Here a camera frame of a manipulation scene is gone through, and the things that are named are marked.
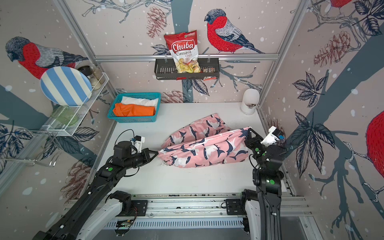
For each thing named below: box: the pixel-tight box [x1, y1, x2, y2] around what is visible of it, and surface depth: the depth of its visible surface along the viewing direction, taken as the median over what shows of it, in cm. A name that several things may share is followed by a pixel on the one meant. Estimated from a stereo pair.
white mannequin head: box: [240, 88, 260, 115], surface depth 110 cm
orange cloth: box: [113, 102, 156, 117], surface depth 109 cm
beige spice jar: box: [91, 63, 105, 84], surface depth 87 cm
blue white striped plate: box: [40, 66, 93, 107], surface depth 74 cm
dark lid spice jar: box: [77, 65, 94, 79], surface depth 81 cm
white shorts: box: [120, 96, 159, 107], surface depth 116 cm
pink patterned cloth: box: [158, 113, 251, 168], surface depth 79 cm
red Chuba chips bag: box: [163, 30, 201, 74], surface depth 83 cm
